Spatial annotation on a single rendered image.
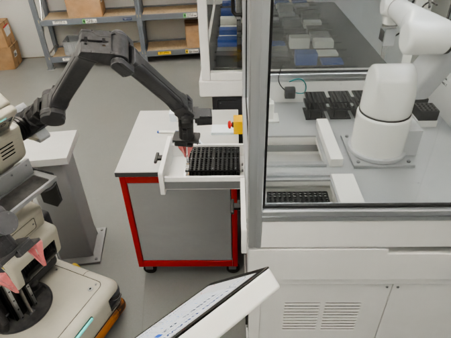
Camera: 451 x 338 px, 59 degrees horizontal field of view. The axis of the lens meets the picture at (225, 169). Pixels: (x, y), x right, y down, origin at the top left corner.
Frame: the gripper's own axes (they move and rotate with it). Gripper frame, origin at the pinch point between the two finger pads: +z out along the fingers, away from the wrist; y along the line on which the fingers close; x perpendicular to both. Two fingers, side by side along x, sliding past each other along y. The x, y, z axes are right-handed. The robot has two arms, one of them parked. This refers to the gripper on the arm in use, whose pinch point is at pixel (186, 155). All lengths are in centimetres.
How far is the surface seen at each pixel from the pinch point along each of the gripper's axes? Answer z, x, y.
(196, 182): 6.9, 8.1, -5.0
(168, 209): 45.2, -12.9, 13.3
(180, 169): 11.9, -5.0, 4.3
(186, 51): 107, -356, 62
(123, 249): 100, -29, 48
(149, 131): 23, -49, 29
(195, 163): 4.8, -1.2, -3.2
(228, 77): 7, -85, -10
